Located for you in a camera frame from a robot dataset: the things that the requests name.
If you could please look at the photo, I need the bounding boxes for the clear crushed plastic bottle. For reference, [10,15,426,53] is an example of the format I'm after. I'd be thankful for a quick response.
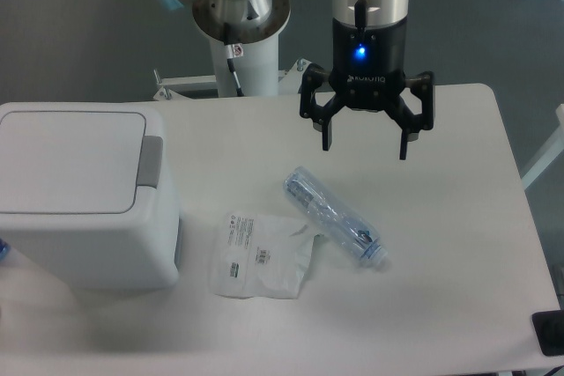
[283,166,388,269]

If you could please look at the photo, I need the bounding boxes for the grey lid push button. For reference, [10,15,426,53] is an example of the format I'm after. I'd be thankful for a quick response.
[136,136,163,188]

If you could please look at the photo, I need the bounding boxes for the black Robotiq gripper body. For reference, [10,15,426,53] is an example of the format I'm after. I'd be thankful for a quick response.
[330,18,407,111]

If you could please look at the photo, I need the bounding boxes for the white crumpled plastic bag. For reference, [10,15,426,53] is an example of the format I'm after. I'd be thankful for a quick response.
[209,210,317,299]

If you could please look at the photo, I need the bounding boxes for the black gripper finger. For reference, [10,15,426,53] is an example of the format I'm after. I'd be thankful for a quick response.
[384,71,435,160]
[299,63,349,151]

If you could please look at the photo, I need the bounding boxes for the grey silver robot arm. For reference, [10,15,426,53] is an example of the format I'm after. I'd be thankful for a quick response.
[178,0,435,149]

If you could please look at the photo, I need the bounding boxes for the black device at table edge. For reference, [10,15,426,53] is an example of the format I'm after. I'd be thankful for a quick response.
[531,310,563,357]

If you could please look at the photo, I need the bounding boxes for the white metal base frame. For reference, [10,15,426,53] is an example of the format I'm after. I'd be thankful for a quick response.
[152,58,311,101]

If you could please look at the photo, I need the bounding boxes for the white plastic trash can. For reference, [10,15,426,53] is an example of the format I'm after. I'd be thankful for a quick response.
[1,102,181,290]

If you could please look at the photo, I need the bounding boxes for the white frame bar right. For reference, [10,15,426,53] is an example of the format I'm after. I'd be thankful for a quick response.
[521,104,563,189]

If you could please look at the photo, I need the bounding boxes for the white trash can lid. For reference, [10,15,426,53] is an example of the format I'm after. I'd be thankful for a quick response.
[1,111,145,214]

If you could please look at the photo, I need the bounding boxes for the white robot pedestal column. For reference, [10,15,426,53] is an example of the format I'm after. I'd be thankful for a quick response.
[209,35,278,97]

